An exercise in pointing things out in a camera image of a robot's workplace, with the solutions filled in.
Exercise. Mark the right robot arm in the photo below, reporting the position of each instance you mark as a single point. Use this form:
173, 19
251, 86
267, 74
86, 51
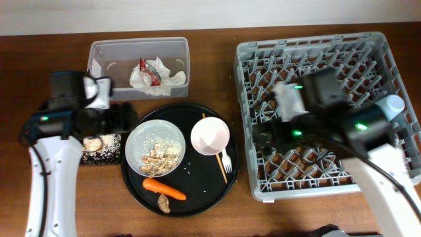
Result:
314, 111

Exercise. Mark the wooden chopstick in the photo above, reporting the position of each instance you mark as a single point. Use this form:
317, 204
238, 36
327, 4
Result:
219, 160

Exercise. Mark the white plastic fork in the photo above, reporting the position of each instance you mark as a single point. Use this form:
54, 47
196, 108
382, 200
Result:
226, 161

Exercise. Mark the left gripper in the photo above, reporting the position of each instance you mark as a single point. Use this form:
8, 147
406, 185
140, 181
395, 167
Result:
129, 118

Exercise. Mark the peanut shells and rice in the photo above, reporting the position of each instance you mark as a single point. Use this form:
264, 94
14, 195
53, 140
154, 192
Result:
164, 156

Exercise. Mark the pink bowl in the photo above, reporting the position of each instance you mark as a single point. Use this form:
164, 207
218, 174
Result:
210, 136

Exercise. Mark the round black tray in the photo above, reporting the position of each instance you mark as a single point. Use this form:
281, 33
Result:
198, 176

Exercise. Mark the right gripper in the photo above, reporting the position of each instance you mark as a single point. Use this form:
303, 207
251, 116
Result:
284, 126

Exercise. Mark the grey plate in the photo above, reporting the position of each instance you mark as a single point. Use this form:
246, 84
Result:
141, 138

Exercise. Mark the clear plastic bin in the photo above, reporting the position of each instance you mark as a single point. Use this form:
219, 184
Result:
117, 58

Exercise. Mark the grey dishwasher rack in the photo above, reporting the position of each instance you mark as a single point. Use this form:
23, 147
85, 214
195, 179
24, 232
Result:
366, 70

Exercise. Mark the light blue cup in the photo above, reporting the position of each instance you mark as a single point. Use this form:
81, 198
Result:
391, 105

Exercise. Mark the brown ginger piece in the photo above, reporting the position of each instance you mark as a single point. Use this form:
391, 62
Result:
163, 203

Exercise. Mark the black rectangular tray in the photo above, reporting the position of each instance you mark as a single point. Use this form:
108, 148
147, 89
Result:
102, 150

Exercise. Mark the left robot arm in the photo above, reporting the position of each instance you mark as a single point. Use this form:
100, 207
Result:
79, 107

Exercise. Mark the red snack wrapper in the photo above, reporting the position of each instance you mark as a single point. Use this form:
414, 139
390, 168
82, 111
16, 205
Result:
148, 73

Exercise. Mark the orange carrot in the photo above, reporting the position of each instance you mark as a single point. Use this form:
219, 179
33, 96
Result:
158, 187

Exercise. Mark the white napkin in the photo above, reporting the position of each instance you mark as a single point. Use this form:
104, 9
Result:
166, 80

